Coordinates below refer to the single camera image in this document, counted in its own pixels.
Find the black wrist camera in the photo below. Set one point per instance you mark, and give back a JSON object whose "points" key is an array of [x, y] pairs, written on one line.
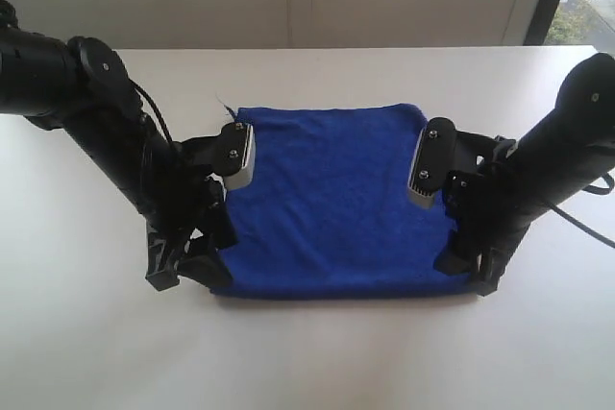
{"points": [[234, 155], [431, 162]]}

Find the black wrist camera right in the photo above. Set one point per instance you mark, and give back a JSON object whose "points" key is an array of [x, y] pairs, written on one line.
{"points": [[431, 162]]}

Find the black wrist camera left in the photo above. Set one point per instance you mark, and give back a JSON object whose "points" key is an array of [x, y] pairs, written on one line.
{"points": [[234, 155]]}

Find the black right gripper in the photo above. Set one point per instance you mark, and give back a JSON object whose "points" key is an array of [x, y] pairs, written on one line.
{"points": [[475, 196]]}

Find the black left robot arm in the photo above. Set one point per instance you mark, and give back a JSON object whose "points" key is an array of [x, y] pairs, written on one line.
{"points": [[82, 86]]}

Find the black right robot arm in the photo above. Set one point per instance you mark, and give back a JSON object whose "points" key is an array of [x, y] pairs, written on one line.
{"points": [[568, 149]]}

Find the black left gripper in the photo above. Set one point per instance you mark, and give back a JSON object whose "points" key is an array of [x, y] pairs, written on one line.
{"points": [[180, 195]]}

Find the blue towel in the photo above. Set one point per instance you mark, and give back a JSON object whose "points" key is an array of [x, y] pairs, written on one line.
{"points": [[326, 215]]}

